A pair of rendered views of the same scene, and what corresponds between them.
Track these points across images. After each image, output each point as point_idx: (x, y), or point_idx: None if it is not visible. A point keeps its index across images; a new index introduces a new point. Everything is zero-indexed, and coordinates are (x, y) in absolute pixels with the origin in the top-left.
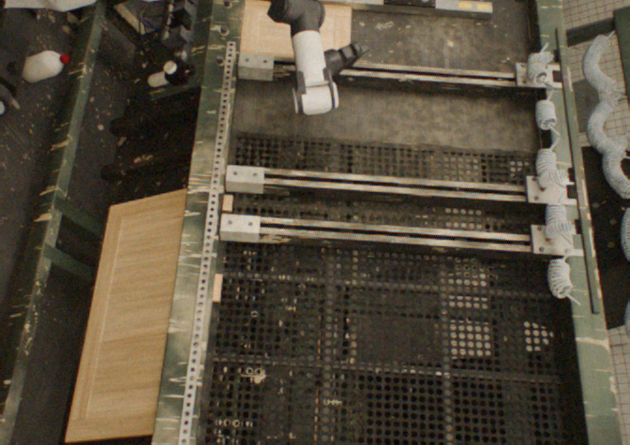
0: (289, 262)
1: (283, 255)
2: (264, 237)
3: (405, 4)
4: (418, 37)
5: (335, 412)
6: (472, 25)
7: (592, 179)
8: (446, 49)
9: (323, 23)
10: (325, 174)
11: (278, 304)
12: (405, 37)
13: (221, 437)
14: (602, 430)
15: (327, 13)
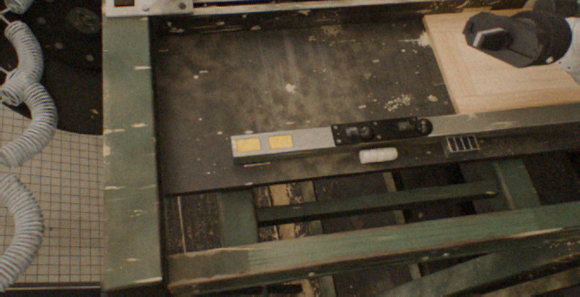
0: (337, 279)
1: (346, 278)
2: None
3: (381, 120)
4: (341, 91)
5: (258, 207)
6: (258, 127)
7: (56, 80)
8: (294, 78)
9: (488, 80)
10: None
11: (337, 225)
12: (361, 88)
13: None
14: None
15: (490, 97)
